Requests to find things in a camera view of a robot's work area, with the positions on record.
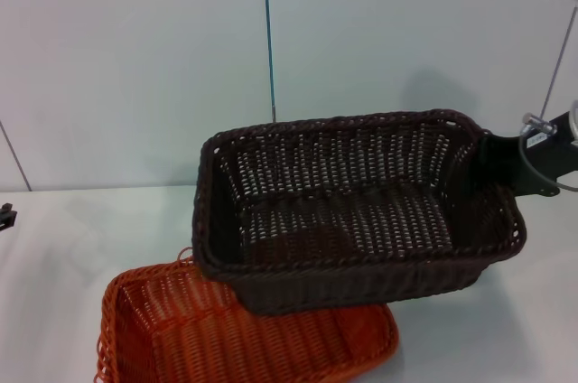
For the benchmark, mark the dark brown woven basket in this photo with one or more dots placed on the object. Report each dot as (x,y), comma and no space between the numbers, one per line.
(343,229)

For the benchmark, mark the orange woven plastic basket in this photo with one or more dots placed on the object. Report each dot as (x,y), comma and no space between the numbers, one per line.
(203,342)

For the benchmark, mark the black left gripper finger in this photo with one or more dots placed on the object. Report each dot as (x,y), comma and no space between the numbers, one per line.
(6,218)

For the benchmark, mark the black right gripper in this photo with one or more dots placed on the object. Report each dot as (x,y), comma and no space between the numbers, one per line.
(539,161)

